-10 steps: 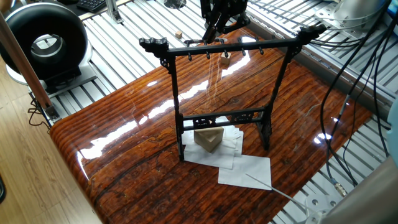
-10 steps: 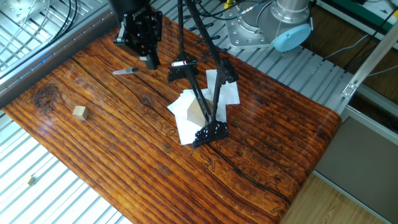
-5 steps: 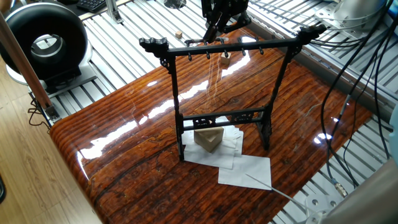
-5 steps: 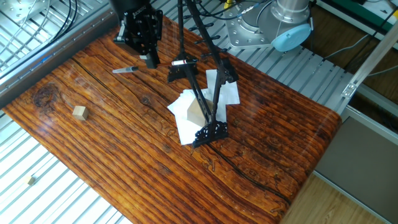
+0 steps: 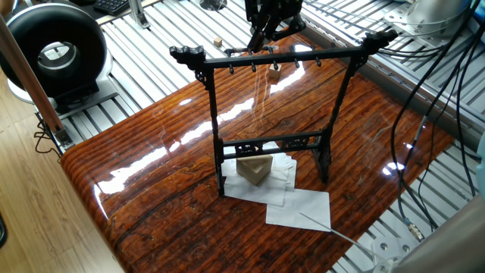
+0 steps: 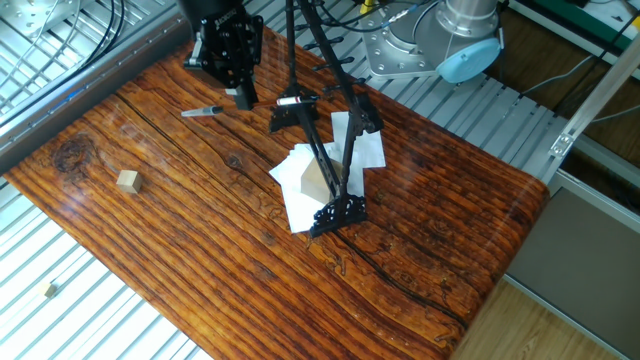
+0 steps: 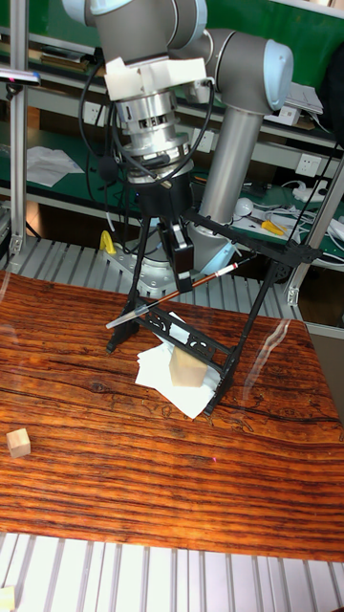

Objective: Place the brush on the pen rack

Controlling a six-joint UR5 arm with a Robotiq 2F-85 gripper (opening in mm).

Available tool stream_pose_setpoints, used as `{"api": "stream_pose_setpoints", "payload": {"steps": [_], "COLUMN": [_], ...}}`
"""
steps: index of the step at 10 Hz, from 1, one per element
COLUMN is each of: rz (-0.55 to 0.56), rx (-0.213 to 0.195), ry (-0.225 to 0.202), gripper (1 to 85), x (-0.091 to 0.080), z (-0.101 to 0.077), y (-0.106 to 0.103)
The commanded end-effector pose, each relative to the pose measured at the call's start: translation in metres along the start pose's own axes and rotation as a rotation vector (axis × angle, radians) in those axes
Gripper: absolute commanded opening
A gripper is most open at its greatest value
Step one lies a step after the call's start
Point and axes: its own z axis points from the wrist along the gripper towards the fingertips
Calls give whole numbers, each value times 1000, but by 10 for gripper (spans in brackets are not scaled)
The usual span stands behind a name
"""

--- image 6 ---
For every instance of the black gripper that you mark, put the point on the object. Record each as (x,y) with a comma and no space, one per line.
(230,46)

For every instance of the thin calligraphy brush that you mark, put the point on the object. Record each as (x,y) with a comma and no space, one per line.
(202,111)

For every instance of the grey robot base column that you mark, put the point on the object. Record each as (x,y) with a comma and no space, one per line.
(468,15)

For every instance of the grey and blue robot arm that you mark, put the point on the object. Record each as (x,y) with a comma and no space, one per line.
(212,6)

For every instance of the black metal pen rack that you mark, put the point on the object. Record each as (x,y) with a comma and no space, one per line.
(332,165)

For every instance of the white paper sheet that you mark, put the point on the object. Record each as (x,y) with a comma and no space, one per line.
(288,170)
(300,216)
(368,150)

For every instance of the large wooden block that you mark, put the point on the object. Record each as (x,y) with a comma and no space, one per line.
(314,185)

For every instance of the small wooden cube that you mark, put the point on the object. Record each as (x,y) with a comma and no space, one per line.
(127,181)

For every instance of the tiny yellow cube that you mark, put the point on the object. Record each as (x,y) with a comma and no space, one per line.
(50,290)

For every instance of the green board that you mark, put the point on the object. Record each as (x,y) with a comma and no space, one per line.
(615,15)

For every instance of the white aluminium frame post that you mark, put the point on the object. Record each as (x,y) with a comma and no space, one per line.
(600,92)

